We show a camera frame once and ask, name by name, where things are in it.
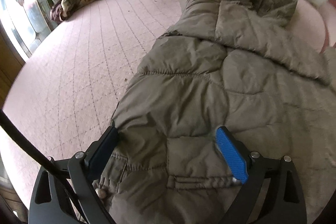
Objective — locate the stained glass window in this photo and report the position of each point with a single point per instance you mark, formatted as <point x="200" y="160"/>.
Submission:
<point x="27" y="23"/>

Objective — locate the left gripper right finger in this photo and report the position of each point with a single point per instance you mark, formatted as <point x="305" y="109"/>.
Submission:
<point x="235" y="154"/>

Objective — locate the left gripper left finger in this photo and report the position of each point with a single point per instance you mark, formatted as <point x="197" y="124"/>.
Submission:
<point x="99" y="152"/>

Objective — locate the pink round cushion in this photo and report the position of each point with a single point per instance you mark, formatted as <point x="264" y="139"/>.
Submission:
<point x="314" y="25"/>

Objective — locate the olive quilted puffer jacket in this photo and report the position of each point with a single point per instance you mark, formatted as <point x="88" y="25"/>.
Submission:
<point x="225" y="63"/>

